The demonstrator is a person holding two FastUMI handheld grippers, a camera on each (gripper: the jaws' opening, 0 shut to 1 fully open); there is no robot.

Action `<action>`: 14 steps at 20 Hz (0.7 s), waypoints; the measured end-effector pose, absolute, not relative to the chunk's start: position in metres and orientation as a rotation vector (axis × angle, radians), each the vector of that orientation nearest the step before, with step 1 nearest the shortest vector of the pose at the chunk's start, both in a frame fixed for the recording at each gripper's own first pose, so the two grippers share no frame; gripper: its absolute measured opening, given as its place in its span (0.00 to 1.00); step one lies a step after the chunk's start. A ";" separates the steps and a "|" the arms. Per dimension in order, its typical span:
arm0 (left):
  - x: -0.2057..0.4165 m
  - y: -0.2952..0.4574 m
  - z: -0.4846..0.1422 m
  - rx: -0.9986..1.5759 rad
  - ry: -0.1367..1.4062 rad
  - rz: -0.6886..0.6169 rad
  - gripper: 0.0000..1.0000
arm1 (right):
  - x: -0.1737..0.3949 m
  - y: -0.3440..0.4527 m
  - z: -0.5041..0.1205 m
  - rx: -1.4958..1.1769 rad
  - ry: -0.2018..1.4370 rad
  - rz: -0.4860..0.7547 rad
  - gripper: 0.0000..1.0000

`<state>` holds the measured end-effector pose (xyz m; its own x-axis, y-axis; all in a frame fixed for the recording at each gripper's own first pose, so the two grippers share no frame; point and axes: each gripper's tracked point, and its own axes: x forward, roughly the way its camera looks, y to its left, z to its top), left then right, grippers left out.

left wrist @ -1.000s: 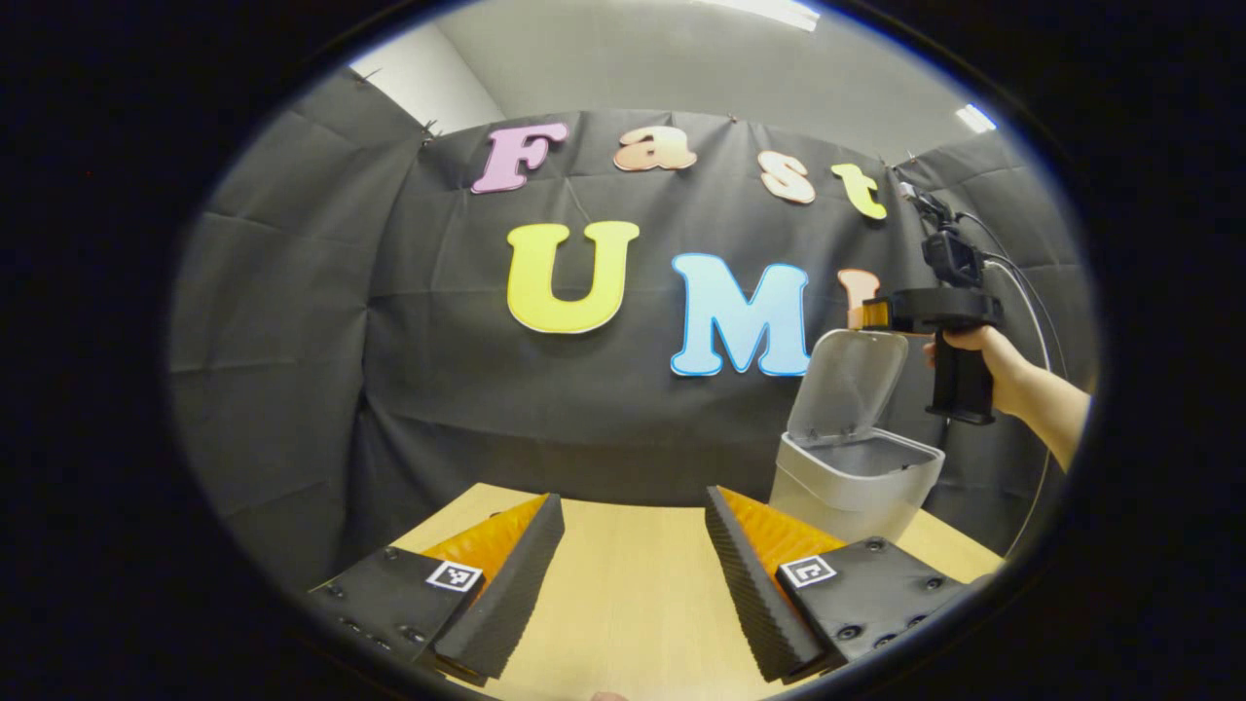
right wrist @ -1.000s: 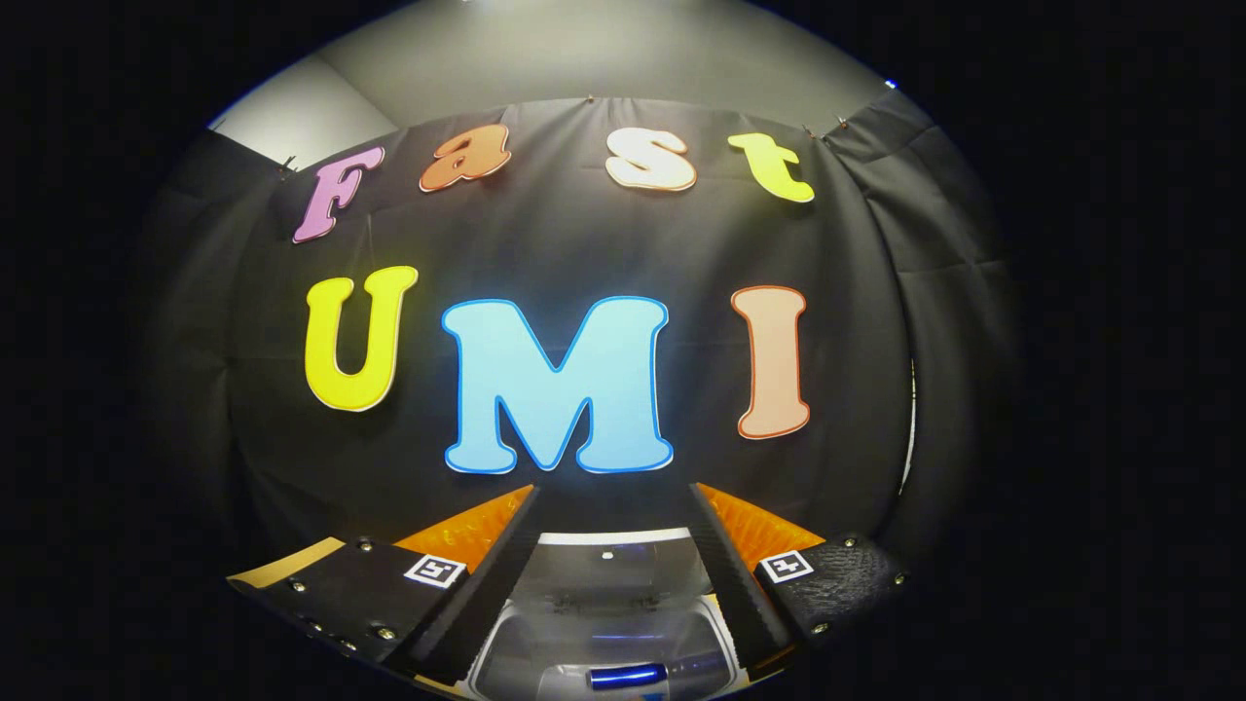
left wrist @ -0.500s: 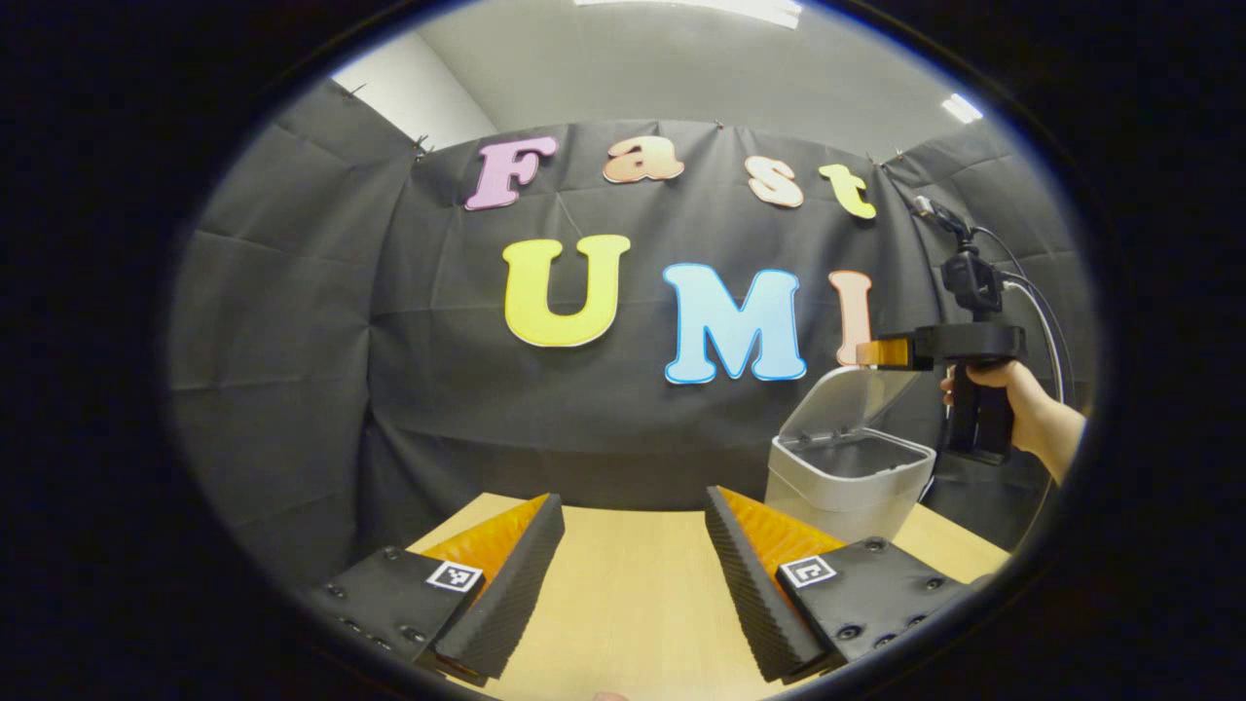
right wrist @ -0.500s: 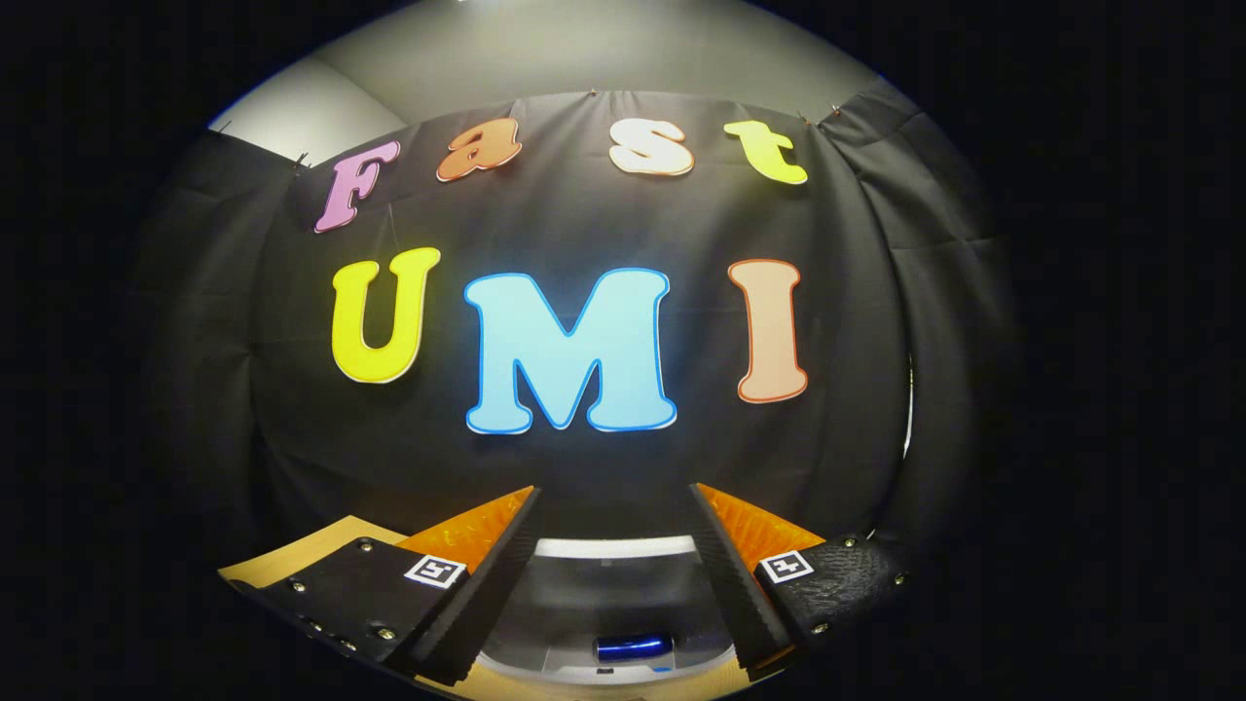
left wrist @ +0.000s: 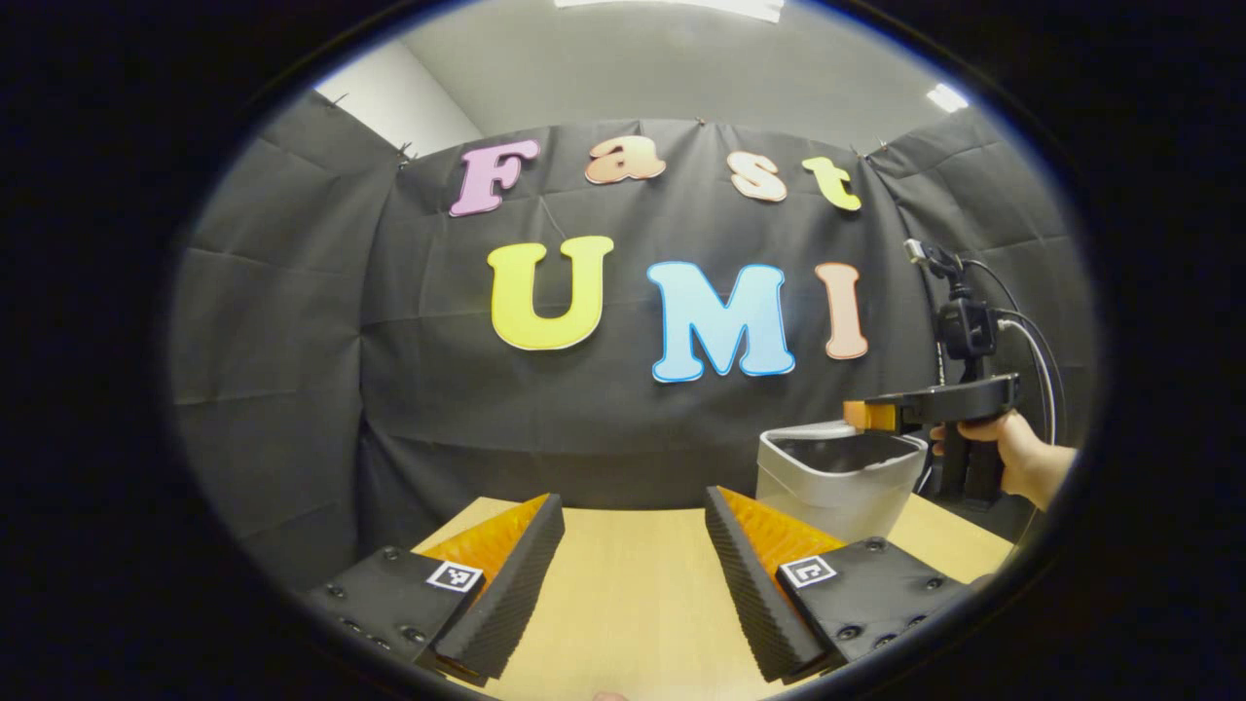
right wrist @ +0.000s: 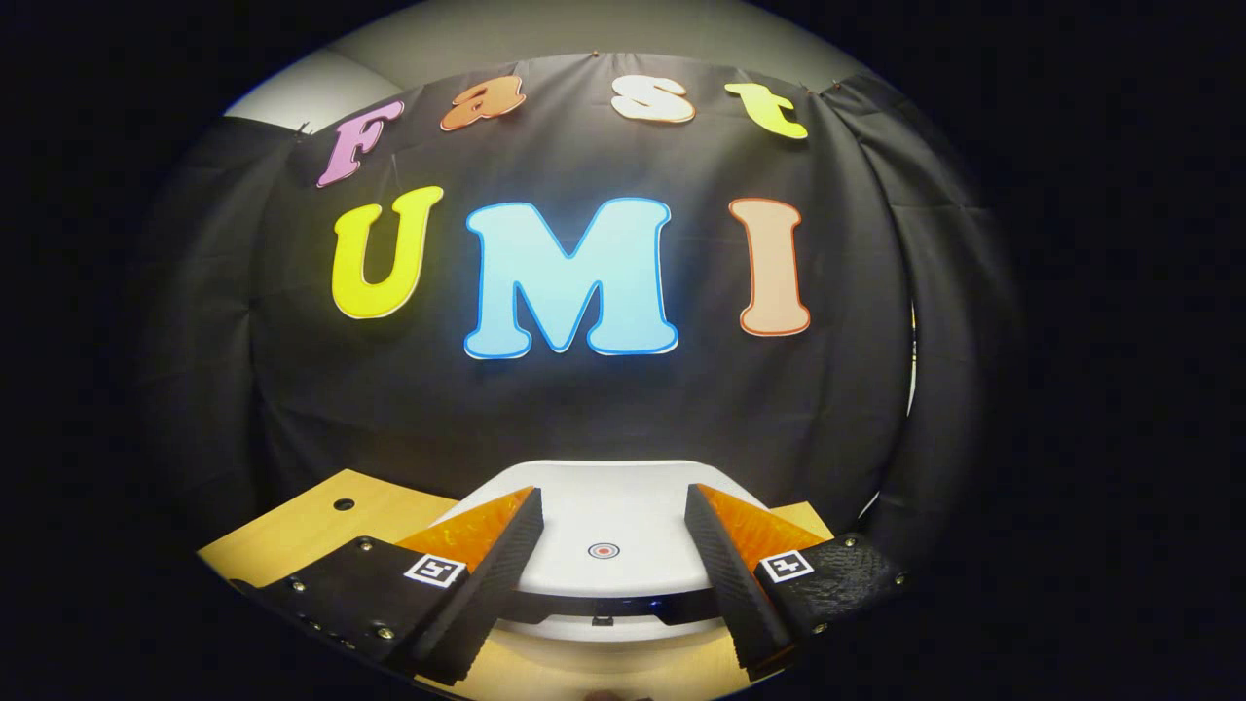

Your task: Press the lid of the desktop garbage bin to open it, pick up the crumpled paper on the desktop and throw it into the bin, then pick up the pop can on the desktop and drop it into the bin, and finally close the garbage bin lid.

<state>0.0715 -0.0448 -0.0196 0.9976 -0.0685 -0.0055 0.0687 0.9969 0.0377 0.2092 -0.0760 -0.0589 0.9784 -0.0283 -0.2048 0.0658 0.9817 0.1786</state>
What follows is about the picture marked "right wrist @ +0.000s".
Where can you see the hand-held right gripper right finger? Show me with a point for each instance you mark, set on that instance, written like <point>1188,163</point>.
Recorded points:
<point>730,594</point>

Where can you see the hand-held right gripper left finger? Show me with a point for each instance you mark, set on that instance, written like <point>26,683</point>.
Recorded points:
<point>492,594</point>

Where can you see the white desktop garbage bin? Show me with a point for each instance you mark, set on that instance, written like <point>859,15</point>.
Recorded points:
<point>613,506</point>

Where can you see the wooden desktop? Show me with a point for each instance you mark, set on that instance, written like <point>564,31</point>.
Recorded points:
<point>302,526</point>

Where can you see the black backdrop cloth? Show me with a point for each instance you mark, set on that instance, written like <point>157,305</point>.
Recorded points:
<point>389,389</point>

